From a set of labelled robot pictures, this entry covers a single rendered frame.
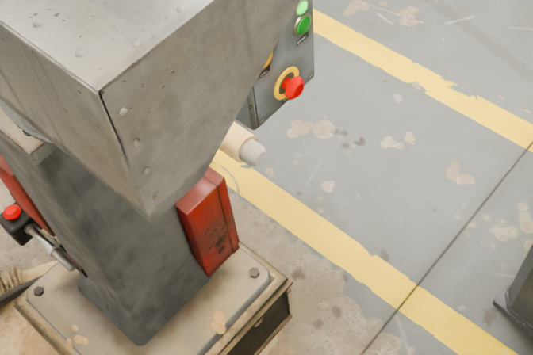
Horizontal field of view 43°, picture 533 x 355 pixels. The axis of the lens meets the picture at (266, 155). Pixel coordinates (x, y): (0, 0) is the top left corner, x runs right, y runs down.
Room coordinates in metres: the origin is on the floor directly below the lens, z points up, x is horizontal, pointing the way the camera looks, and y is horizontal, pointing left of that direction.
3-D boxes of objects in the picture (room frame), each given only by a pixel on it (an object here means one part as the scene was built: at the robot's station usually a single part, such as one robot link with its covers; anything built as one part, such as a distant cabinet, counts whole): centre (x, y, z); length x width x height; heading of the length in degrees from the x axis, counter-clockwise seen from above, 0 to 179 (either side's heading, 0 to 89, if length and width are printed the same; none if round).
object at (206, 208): (0.86, 0.21, 0.49); 0.25 x 0.12 x 0.37; 42
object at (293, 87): (0.73, -0.05, 0.98); 0.04 x 0.04 x 0.04; 42
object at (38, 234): (0.79, 0.54, 0.46); 0.25 x 0.07 x 0.08; 42
